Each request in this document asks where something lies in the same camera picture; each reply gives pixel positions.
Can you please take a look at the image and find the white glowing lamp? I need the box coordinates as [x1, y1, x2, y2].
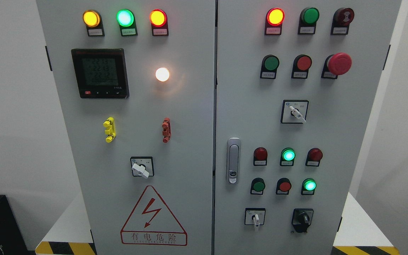
[155, 67, 170, 82]

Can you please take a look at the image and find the black rotary knob switch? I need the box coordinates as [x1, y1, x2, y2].
[291, 208, 314, 233]

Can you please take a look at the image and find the red terminal connector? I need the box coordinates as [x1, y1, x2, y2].
[162, 117, 171, 143]

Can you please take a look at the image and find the grey left cabinet door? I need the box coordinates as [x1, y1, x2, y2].
[36, 0, 216, 255]

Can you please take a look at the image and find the silver door lock handle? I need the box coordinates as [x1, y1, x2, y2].
[226, 137, 241, 184]

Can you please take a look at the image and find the red electrical hazard warning sticker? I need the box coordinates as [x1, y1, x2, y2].
[120, 185, 188, 246]

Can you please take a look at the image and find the white selector switch lower right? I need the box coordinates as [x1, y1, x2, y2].
[244, 207, 266, 231]

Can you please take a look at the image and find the red push button second row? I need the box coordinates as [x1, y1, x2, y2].
[291, 54, 312, 79]

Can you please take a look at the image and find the grey cabinet door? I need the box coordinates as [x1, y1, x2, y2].
[214, 0, 401, 255]
[36, 0, 216, 255]

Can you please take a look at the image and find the green indicator light top left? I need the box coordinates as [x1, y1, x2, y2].
[116, 9, 138, 36]

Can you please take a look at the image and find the green push button lower row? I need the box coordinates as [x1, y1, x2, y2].
[250, 177, 266, 195]

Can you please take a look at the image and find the grey right cabinet door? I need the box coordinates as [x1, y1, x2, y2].
[214, 0, 401, 255]

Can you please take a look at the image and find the red push button lower row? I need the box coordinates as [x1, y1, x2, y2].
[276, 178, 292, 195]

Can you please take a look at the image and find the white selector switch left door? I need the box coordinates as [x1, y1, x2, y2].
[130, 156, 154, 179]

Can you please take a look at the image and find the dark red indicator light left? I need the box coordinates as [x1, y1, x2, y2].
[253, 147, 268, 166]

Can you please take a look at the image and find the yellow terminal connector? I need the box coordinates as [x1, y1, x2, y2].
[103, 117, 116, 143]

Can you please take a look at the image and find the white selector switch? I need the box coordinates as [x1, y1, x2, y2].
[244, 207, 266, 231]
[280, 100, 309, 123]

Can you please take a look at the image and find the red emergency stop mushroom button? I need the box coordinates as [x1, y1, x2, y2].
[322, 53, 352, 79]

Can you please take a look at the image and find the yellow indicator light top left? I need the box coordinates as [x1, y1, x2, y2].
[83, 10, 105, 36]

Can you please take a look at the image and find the green push button top row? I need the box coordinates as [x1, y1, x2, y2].
[297, 7, 319, 34]

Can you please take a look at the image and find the black digital power meter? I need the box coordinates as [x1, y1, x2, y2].
[71, 48, 130, 99]

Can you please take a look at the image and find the dark red buzzer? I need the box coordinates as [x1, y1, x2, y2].
[330, 7, 355, 35]

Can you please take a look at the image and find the orange-red indicator light left door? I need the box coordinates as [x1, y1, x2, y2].
[149, 9, 169, 36]

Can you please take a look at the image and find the green push button second row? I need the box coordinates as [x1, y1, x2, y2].
[260, 55, 279, 79]

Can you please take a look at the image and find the red lit indicator right door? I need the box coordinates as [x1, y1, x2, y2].
[264, 8, 285, 35]

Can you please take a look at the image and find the white selector switch upper right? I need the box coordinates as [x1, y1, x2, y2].
[280, 100, 309, 123]

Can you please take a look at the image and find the green illuminated button lower right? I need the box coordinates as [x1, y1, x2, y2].
[301, 178, 316, 196]

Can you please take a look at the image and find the white platform with hazard stripes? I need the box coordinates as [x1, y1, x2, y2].
[35, 193, 400, 255]

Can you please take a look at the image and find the green lit indicator light middle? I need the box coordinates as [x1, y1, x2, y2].
[279, 147, 296, 166]

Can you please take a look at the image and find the red indicator light right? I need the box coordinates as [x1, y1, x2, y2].
[305, 147, 323, 167]

